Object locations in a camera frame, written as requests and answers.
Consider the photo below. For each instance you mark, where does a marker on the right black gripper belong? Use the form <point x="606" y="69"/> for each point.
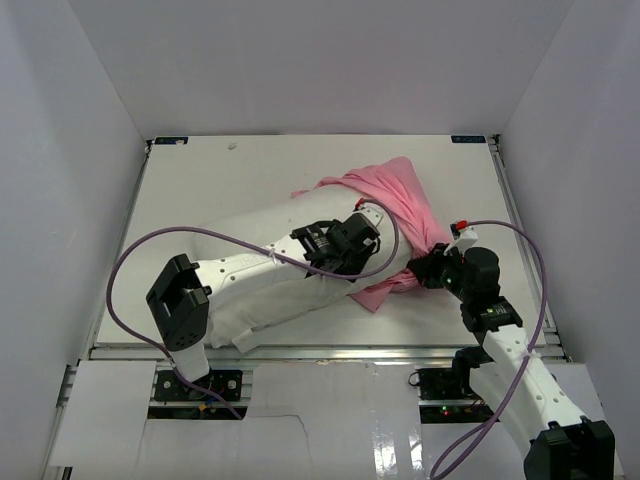
<point x="426" y="268"/>

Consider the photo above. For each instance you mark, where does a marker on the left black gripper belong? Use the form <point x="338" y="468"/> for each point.
<point x="358" y="259"/>

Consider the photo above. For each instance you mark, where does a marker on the pink floral pillowcase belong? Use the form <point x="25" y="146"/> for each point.
<point x="396" y="185"/>

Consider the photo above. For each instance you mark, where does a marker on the white pillow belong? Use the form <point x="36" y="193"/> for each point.
<point x="236" y="321"/>

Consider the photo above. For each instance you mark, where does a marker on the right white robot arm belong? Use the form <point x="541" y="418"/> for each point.
<point x="556" y="439"/>

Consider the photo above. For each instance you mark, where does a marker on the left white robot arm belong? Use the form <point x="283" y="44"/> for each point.
<point x="185" y="291"/>

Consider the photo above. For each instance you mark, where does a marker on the right blue table label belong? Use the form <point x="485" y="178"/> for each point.
<point x="468" y="139"/>

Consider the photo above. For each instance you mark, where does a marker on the blue table label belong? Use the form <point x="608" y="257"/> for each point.
<point x="171" y="140"/>
<point x="468" y="139"/>

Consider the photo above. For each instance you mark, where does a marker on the left blue table label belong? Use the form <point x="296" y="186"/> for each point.
<point x="171" y="140"/>

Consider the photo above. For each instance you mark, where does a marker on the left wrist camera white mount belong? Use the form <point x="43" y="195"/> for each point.
<point x="373" y="212"/>

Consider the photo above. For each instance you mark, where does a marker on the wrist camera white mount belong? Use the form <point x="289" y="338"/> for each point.
<point x="464" y="237"/>
<point x="373" y="212"/>

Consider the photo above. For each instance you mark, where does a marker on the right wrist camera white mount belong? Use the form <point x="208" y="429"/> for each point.
<point x="464" y="237"/>

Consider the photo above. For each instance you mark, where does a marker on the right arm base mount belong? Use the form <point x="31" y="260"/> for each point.
<point x="445" y="393"/>

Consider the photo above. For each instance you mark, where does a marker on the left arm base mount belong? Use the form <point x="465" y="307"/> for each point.
<point x="217" y="396"/>

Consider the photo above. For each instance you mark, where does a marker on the aluminium table front rail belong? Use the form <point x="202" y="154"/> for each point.
<point x="287" y="353"/>

